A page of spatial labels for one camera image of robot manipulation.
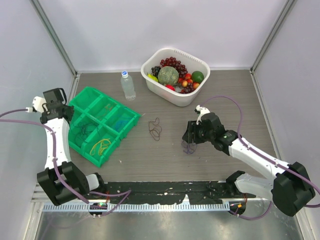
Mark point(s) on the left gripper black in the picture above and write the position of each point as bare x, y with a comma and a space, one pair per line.
71, 110

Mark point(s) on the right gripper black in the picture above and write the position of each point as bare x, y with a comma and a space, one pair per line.
189, 136

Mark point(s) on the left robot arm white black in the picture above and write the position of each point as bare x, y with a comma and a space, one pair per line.
61, 179

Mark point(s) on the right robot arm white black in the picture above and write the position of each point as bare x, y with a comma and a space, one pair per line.
286, 185

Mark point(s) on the green compartment tray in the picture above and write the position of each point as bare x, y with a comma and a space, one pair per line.
98, 125

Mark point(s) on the red apple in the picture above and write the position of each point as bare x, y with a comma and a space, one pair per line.
170, 87

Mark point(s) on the cherry cluster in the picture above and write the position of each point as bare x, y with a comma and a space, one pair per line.
186, 85

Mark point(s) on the green lime fruit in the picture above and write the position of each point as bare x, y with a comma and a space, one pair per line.
197, 77

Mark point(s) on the green round melon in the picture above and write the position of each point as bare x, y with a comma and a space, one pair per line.
168, 76

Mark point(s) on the yellow banana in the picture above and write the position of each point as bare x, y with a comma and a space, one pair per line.
152, 77

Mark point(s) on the white plastic basket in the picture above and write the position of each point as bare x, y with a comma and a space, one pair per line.
192, 63

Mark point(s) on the dark grape bunch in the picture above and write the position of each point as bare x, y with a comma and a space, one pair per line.
155, 71

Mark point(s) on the clear water bottle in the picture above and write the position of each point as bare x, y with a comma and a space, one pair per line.
128, 86

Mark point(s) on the red grape bunch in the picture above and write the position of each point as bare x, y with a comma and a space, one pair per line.
175, 63

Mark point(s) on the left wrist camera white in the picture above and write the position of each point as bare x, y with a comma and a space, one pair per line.
39, 105

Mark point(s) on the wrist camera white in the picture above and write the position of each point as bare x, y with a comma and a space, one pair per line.
39, 105
201, 110

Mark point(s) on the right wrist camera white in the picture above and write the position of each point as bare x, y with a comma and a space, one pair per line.
201, 110

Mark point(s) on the aluminium frame rail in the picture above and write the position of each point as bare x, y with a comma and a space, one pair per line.
39, 195

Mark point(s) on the slotted white cable duct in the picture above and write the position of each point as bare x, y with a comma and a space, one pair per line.
137, 208

